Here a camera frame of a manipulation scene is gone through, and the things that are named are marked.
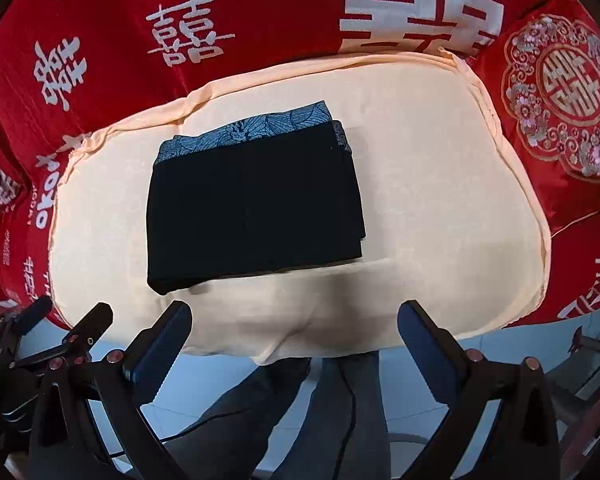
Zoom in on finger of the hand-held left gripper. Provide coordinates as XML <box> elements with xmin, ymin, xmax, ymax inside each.
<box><xmin>54</xmin><ymin>302</ymin><xmax>114</xmax><ymax>359</ymax></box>
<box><xmin>10</xmin><ymin>295</ymin><xmax>54</xmax><ymax>337</ymax></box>

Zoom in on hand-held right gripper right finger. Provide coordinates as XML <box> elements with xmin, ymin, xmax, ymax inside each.
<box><xmin>397</xmin><ymin>300</ymin><xmax>563</xmax><ymax>480</ymax></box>

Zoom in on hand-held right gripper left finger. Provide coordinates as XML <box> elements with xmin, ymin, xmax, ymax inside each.
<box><xmin>27</xmin><ymin>300</ymin><xmax>193</xmax><ymax>480</ymax></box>

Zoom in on black pants with patterned waistband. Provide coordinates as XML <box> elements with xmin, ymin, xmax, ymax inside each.
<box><xmin>145</xmin><ymin>100</ymin><xmax>367</xmax><ymax>297</ymax></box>

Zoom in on cream cloth mat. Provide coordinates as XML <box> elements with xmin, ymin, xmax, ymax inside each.
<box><xmin>47</xmin><ymin>50</ymin><xmax>553</xmax><ymax>367</ymax></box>

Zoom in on red printed blanket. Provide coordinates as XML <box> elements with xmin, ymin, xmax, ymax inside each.
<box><xmin>0</xmin><ymin>0</ymin><xmax>600</xmax><ymax>332</ymax></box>

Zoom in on red embroidered pillow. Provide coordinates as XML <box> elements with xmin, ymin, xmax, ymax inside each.
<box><xmin>472</xmin><ymin>7</ymin><xmax>600</xmax><ymax>235</ymax></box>

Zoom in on black cable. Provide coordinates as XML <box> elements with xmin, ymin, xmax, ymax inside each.
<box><xmin>337</xmin><ymin>355</ymin><xmax>359</xmax><ymax>480</ymax></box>

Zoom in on dark metal frame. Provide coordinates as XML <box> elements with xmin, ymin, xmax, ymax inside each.
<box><xmin>545</xmin><ymin>327</ymin><xmax>600</xmax><ymax>480</ymax></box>

